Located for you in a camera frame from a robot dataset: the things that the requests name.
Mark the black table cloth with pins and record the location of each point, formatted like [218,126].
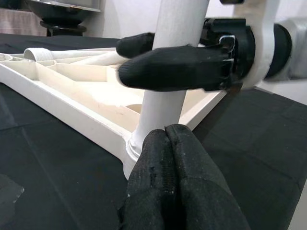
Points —
[72,167]

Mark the beige cloth covered table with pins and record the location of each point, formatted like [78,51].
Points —
[19,21]

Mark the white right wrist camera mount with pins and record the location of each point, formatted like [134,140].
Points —
[263,48]

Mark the white plastic children table top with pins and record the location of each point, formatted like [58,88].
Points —
[60,95]

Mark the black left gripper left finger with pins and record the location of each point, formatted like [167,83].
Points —
[151,191]

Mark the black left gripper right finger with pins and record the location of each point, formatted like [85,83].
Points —
[206,196]

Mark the clear plastic wrap piece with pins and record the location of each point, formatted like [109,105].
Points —
[9,191]

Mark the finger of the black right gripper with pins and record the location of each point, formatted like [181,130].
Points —
[136,45]
[172,69]

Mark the black round bowl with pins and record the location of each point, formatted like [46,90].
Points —
[62,16]

